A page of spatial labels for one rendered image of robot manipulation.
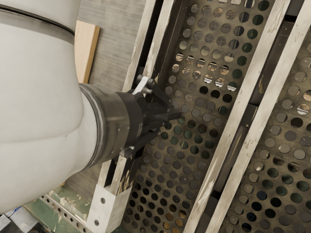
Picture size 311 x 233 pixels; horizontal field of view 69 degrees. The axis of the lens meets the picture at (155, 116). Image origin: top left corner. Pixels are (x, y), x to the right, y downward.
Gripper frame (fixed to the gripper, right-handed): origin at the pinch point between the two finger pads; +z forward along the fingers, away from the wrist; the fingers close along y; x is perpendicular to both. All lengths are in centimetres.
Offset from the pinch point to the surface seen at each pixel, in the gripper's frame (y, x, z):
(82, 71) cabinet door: 0.0, 29.6, 5.6
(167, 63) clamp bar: 9.1, 6.0, 5.0
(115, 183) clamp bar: -20.1, 6.7, 0.4
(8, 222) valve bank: -55, 41, 1
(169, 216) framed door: -37.1, -2.6, 25.2
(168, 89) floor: -16, 84, 200
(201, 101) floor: -16, 44, 199
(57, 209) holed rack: -39.3, 23.6, 2.7
